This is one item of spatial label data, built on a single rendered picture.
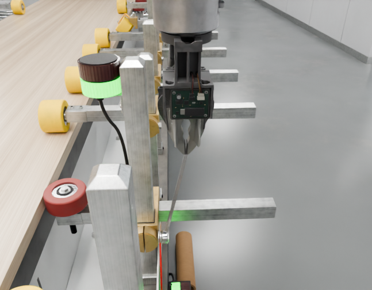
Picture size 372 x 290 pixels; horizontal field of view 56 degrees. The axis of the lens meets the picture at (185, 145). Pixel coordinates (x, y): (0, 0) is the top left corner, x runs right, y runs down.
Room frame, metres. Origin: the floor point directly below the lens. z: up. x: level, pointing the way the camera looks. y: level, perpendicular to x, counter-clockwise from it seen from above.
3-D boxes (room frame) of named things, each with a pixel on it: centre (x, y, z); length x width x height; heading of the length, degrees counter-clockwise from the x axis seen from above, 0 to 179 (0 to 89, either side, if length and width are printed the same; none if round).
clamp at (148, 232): (0.52, 0.08, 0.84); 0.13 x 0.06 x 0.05; 3
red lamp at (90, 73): (0.49, 0.12, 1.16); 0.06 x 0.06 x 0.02
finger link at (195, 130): (0.50, -0.02, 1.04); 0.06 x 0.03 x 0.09; 3
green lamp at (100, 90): (0.49, 0.12, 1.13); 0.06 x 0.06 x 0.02
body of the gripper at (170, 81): (0.49, 0.00, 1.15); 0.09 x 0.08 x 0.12; 3
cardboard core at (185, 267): (1.09, 0.00, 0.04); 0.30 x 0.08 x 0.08; 3
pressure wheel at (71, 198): (0.53, 0.23, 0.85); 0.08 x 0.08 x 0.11
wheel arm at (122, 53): (1.28, 0.10, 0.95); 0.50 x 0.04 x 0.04; 93
